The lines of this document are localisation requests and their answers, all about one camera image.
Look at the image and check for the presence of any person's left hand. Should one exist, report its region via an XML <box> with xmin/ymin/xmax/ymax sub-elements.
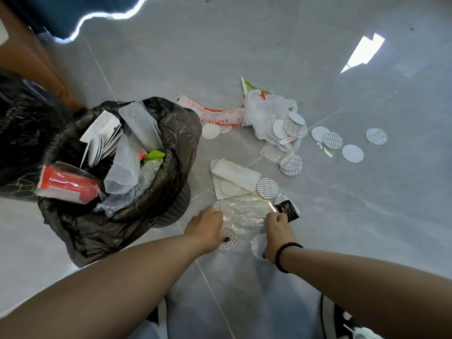
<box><xmin>184</xmin><ymin>206</ymin><xmax>230</xmax><ymax>254</ymax></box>

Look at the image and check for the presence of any person's right hand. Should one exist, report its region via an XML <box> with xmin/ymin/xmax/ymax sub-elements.
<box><xmin>263</xmin><ymin>212</ymin><xmax>301</xmax><ymax>261</ymax></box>

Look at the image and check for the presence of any clear plastic bag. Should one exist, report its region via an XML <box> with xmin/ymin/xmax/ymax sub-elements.
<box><xmin>212</xmin><ymin>195</ymin><xmax>279</xmax><ymax>253</ymax></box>

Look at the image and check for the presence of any person's right forearm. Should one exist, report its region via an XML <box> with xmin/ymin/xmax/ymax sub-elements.
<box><xmin>281</xmin><ymin>246</ymin><xmax>452</xmax><ymax>339</ymax></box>

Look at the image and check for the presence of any person's left forearm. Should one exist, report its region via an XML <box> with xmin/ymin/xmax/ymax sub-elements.
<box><xmin>0</xmin><ymin>232</ymin><xmax>207</xmax><ymax>339</ymax></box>

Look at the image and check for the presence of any black sachet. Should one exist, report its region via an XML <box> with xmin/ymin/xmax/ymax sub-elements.
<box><xmin>274</xmin><ymin>193</ymin><xmax>301</xmax><ymax>223</ymax></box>

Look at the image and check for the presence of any clear flat packet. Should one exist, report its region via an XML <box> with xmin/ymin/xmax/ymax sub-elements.
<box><xmin>211</xmin><ymin>169</ymin><xmax>252</xmax><ymax>201</ymax></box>

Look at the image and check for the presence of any grey ribbed waste bin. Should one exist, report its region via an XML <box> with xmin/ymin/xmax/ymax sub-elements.
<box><xmin>152</xmin><ymin>181</ymin><xmax>191</xmax><ymax>229</ymax></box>

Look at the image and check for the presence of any small clear sachet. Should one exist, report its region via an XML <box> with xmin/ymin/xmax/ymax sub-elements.
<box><xmin>259</xmin><ymin>142</ymin><xmax>287</xmax><ymax>163</ymax></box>

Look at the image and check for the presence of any crumpled clear plastic film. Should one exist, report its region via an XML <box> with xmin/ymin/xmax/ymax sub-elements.
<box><xmin>93</xmin><ymin>158</ymin><xmax>164</xmax><ymax>218</ymax></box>

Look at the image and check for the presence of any person's left shoe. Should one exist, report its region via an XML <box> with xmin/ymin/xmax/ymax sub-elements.
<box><xmin>127</xmin><ymin>297</ymin><xmax>169</xmax><ymax>339</ymax></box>

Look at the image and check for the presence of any person's shoe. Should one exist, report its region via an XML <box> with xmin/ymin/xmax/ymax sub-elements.
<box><xmin>319</xmin><ymin>294</ymin><xmax>385</xmax><ymax>339</ymax></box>
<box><xmin>127</xmin><ymin>297</ymin><xmax>169</xmax><ymax>339</ymax></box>

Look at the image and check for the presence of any green plastic piece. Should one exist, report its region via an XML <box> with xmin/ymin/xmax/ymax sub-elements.
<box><xmin>144</xmin><ymin>149</ymin><xmax>166</xmax><ymax>164</ymax></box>

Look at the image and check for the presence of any white crumpled plastic bag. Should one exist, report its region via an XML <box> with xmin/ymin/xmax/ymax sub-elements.
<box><xmin>243</xmin><ymin>89</ymin><xmax>303</xmax><ymax>152</ymax></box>

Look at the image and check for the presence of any black bin liner bag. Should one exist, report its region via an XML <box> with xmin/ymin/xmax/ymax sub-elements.
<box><xmin>37</xmin><ymin>97</ymin><xmax>203</xmax><ymax>269</ymax></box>

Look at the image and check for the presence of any red and white long wrapper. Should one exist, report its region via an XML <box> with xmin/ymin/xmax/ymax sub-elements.
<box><xmin>177</xmin><ymin>95</ymin><xmax>246</xmax><ymax>126</ymax></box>

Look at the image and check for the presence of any translucent white plastic bag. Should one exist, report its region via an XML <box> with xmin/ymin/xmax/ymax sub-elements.
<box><xmin>103</xmin><ymin>132</ymin><xmax>142</xmax><ymax>195</ymax></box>

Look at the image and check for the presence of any person's right shoe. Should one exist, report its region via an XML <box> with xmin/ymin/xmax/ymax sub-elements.
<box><xmin>319</xmin><ymin>294</ymin><xmax>385</xmax><ymax>339</ymax></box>

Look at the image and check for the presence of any green and white packet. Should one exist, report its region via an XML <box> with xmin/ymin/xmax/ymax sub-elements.
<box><xmin>240</xmin><ymin>76</ymin><xmax>273</xmax><ymax>98</ymax></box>

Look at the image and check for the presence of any clear plastic wrapper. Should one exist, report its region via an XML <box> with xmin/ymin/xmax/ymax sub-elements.
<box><xmin>118</xmin><ymin>101</ymin><xmax>165</xmax><ymax>152</ymax></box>

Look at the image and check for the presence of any stack of white discs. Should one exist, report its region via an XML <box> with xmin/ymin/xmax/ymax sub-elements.
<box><xmin>80</xmin><ymin>124</ymin><xmax>124</xmax><ymax>169</ymax></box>

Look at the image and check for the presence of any red and white packet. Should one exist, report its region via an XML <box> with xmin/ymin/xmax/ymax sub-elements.
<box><xmin>35</xmin><ymin>161</ymin><xmax>105</xmax><ymax>205</ymax></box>

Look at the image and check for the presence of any white card sheet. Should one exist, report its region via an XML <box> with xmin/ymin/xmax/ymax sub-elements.
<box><xmin>79</xmin><ymin>109</ymin><xmax>121</xmax><ymax>144</ymax></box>

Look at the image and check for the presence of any large black garbage bag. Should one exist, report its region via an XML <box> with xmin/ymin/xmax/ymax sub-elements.
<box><xmin>0</xmin><ymin>67</ymin><xmax>76</xmax><ymax>202</ymax></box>

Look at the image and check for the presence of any brown wooden furniture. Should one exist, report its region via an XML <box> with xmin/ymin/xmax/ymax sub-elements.
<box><xmin>0</xmin><ymin>0</ymin><xmax>87</xmax><ymax>115</ymax></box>

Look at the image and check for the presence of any dark blue fabric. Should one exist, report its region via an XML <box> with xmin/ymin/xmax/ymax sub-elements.
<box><xmin>7</xmin><ymin>0</ymin><xmax>145</xmax><ymax>41</ymax></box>

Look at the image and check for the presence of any black bead bracelet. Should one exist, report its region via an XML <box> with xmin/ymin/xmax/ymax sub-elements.
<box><xmin>274</xmin><ymin>242</ymin><xmax>304</xmax><ymax>274</ymax></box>

